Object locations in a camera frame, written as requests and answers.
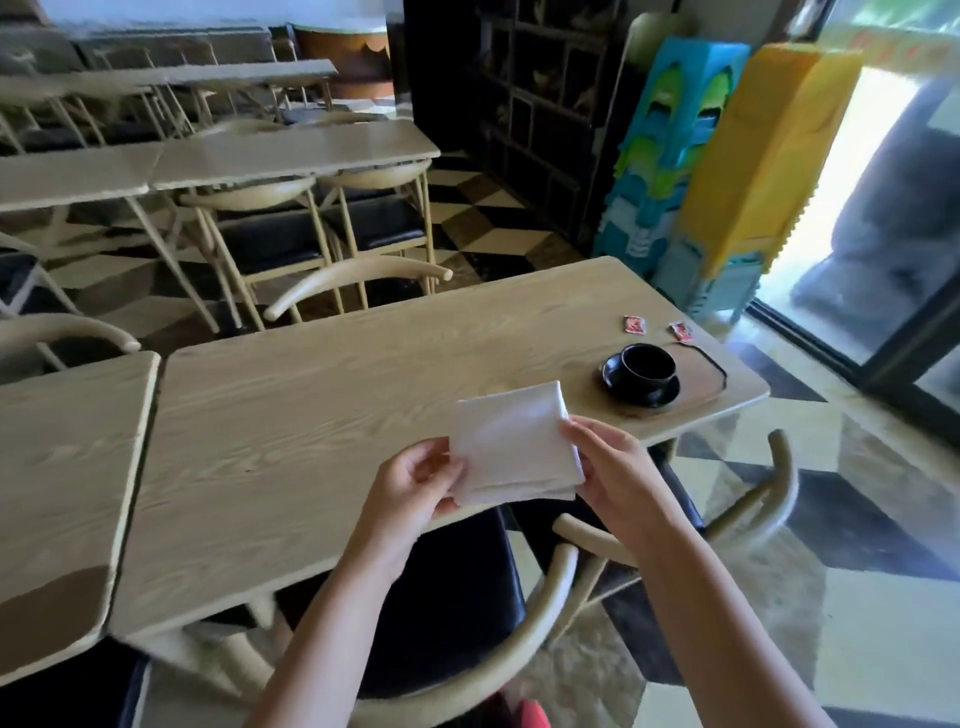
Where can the person's left forearm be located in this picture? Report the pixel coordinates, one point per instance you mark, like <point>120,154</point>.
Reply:
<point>330,652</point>

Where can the brown wooden tray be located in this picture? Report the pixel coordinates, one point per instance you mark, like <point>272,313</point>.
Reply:
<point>705,375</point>

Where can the row of distant wooden chairs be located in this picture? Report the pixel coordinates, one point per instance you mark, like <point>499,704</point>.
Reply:
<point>112,120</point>

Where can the black saucer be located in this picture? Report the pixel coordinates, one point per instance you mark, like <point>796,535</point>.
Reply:
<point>615,379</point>

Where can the person's right hand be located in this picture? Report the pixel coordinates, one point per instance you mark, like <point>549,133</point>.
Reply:
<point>630,495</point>

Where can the glass sliding door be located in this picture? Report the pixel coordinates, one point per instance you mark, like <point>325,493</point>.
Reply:
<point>885,225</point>

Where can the black cup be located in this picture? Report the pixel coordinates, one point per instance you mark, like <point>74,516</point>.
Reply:
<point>649,364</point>

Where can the red sachet packet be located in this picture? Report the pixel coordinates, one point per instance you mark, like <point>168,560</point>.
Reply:
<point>680,331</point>
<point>634,324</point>

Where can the person's left hand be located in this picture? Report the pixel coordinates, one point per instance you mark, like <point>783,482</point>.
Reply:
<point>405,502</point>

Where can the light wooden table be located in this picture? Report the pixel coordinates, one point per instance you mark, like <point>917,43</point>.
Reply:
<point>300,154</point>
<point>255,73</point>
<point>67,465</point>
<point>337,390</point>
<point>75,84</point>
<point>75,172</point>

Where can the person's right red shoe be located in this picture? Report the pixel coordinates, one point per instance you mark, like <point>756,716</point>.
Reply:
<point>531,716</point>

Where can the white cloth napkin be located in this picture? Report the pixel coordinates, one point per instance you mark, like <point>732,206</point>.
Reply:
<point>510,442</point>

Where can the yellow and blue stool stack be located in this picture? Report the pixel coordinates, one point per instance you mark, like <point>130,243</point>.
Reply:
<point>765,150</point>

